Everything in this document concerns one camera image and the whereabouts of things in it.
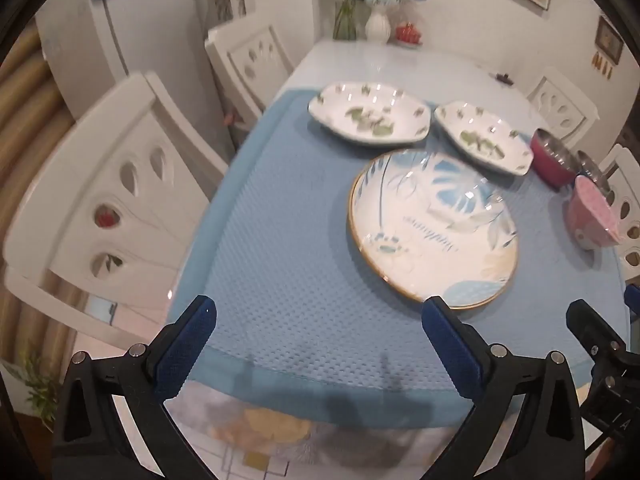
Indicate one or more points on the white ceramic vase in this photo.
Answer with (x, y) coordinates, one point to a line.
(377, 27)

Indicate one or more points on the blue steel bowl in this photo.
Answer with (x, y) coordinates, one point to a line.
(591, 162)

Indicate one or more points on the red decorative dish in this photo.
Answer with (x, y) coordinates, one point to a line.
(409, 34)

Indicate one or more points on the beige pleated curtain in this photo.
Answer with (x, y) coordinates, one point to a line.
(25, 90)

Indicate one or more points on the white wooden chair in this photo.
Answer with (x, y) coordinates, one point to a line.
(625, 170)
(560, 100)
(65, 240)
(250, 55)

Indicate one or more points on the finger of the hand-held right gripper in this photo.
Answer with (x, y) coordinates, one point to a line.
(592, 325)
(634, 302)

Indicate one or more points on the pink polka-dot bowl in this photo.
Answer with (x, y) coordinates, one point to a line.
(590, 215)

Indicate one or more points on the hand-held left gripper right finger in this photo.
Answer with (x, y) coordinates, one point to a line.
(452, 350)

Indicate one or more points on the white refrigerator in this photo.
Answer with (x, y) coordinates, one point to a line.
(150, 60)

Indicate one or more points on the yellow hanging wall ornament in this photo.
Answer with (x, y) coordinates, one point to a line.
(601, 65)

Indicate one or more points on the small dark object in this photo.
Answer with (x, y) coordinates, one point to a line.
(502, 78)

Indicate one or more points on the glass vase with green stems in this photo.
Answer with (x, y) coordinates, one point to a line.
(345, 15)

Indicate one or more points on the round gold-rimmed blue-leaf plate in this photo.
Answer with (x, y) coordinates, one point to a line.
(430, 230)

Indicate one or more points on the light blue table mat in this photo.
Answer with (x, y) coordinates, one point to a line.
(280, 240)

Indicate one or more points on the large white leaf-print square plate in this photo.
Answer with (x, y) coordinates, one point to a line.
(370, 110)

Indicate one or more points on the small dark framed picture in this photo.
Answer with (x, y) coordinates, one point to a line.
(609, 40)

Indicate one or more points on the pink steel bowl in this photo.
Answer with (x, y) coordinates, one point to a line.
(547, 162)

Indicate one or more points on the small white leaf-print square plate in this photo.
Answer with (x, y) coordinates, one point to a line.
(480, 135)

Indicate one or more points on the green potted plant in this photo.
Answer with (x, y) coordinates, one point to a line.
(40, 390)

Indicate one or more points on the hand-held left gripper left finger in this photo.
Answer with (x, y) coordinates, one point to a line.
(185, 350)

